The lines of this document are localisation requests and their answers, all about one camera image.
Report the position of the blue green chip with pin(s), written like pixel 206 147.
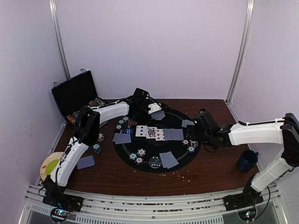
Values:
pixel 191 149

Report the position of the community card face down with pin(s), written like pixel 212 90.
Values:
pixel 177 134
pixel 168 134

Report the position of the playing card deck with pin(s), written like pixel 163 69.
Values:
pixel 158 115

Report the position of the right aluminium frame post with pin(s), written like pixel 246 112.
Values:
pixel 242 51

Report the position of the clear dealer button disc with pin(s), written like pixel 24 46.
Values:
pixel 155 162

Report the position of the red black triangle marker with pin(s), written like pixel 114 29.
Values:
pixel 131 123

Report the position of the dark blue mug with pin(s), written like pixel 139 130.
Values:
pixel 247 161

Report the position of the white blue chip stack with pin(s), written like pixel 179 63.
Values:
pixel 141 152

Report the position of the aluminium front rail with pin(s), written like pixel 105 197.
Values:
pixel 207 208

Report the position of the blue ten chips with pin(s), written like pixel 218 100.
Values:
pixel 193 143

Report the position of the green plastic bowl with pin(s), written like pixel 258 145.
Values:
pixel 51 166

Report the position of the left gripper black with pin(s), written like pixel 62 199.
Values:
pixel 145 119

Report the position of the blue small blind button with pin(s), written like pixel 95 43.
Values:
pixel 128 131

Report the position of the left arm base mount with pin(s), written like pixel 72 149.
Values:
pixel 63 204

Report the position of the card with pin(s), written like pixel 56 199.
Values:
pixel 122 138
pixel 171 160
pixel 163 158
pixel 186 123

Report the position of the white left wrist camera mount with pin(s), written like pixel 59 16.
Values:
pixel 153 108

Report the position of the beige plate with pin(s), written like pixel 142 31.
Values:
pixel 53 156

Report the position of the green fifty chip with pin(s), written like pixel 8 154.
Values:
pixel 133 156

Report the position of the black poker chip case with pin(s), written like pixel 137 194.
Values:
pixel 76 92

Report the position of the queen of hearts card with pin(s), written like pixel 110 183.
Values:
pixel 151 132

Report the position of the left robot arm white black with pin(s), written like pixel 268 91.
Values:
pixel 86 130

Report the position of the aluminium frame post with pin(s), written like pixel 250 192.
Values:
pixel 55 20
pixel 242 51

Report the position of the left aluminium frame post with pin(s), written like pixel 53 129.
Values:
pixel 55 20

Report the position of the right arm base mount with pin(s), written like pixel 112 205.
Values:
pixel 244 203

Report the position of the green chip stack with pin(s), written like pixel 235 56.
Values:
pixel 97 148

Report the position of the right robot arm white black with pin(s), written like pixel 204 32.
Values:
pixel 282 131

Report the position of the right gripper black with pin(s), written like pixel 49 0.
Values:
pixel 194 129

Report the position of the round black poker mat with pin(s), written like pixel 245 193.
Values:
pixel 172 120

